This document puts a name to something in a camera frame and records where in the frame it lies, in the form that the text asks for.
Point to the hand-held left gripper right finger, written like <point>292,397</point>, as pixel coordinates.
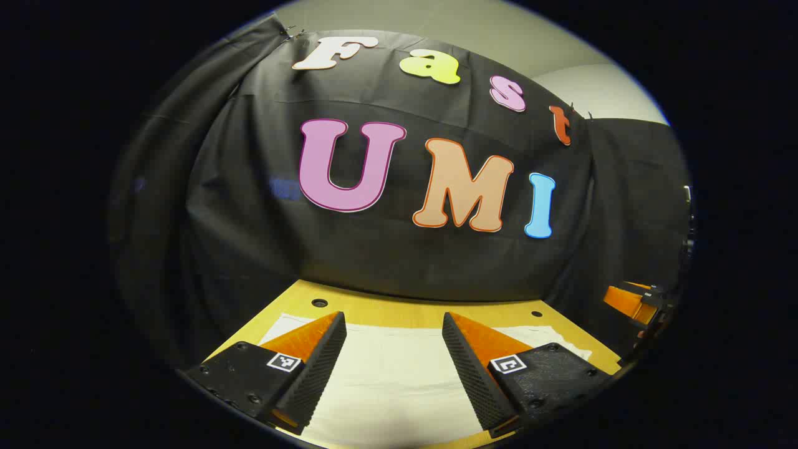
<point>471,368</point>

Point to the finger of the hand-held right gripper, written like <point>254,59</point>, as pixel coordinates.
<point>626,300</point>

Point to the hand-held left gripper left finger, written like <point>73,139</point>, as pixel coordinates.
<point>321,365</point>

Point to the white jeans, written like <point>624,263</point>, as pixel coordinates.
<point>393,380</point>

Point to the black backdrop cloth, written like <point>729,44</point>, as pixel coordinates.
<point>249,206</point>

